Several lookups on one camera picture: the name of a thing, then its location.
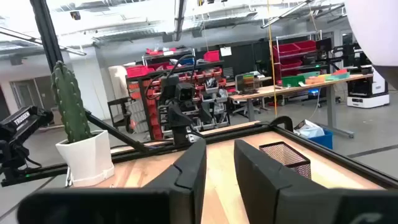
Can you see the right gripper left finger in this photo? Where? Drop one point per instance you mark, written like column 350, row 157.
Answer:
column 186, row 186

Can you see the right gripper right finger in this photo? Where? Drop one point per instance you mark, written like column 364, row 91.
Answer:
column 258, row 180

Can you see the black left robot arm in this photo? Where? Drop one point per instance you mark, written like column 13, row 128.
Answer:
column 182, row 133

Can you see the black mesh desk organizer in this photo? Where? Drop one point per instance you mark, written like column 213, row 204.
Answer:
column 286, row 155

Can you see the black rack with red bins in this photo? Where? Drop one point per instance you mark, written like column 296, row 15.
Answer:
column 138, row 71

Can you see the black utility cart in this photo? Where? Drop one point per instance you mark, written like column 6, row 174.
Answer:
column 119, row 109

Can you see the blue plastic bin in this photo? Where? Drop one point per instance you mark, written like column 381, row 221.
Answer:
column 323, row 140

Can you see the long wooden workbench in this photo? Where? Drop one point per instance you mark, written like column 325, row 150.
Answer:
column 280, row 90

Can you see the white plant pot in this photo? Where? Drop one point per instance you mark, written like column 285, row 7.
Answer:
column 87, row 161

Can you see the green plastic bin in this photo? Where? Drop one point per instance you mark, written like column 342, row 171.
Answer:
column 292, row 81

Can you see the green artificial cactus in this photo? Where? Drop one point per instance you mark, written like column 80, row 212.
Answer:
column 70, row 102

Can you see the grey shelf with red bins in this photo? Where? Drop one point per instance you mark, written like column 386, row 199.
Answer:
column 286, row 49

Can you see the white machine base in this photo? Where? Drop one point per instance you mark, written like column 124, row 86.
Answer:
column 367, row 101

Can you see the white black globe table lamp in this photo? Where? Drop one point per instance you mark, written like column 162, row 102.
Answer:
column 373, row 31

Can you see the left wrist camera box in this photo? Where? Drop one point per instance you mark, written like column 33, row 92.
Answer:
column 185, row 91

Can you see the silver arm base bracket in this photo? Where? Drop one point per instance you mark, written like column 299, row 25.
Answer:
column 194, row 137

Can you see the black curved corner bracket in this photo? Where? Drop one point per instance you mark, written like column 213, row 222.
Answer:
column 281, row 119

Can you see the black aluminium table frame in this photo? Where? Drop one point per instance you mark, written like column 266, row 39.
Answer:
column 342, row 159

